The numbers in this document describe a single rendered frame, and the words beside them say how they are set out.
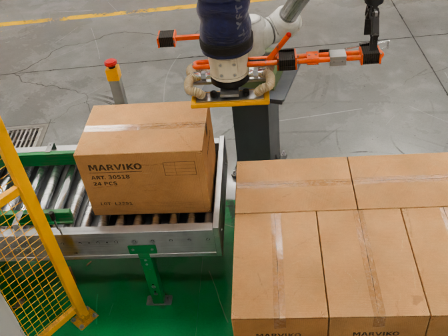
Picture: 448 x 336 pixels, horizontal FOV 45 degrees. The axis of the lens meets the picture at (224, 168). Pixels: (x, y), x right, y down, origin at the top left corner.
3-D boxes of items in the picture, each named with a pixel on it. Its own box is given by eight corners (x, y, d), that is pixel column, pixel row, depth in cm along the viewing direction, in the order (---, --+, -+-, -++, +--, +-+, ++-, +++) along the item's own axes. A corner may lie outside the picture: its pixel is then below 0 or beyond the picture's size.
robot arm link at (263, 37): (233, 50, 317) (231, 15, 303) (259, 41, 323) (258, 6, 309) (247, 61, 306) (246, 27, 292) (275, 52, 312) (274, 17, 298)
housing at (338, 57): (329, 67, 229) (330, 57, 226) (327, 59, 234) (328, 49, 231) (346, 66, 228) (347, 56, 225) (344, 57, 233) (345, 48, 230)
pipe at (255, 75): (190, 99, 231) (188, 88, 227) (194, 69, 250) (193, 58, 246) (269, 95, 228) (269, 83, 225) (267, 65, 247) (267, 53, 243)
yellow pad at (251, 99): (191, 109, 232) (189, 99, 229) (193, 96, 240) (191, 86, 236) (269, 105, 229) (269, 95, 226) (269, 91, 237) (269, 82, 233)
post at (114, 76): (140, 201, 358) (104, 71, 292) (141, 194, 363) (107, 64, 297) (150, 201, 357) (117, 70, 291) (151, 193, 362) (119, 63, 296)
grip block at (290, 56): (277, 72, 230) (277, 59, 226) (276, 60, 237) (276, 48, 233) (297, 71, 229) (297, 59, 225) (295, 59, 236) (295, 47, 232)
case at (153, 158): (94, 215, 273) (73, 155, 247) (111, 164, 303) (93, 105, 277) (211, 212, 267) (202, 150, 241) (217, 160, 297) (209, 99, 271)
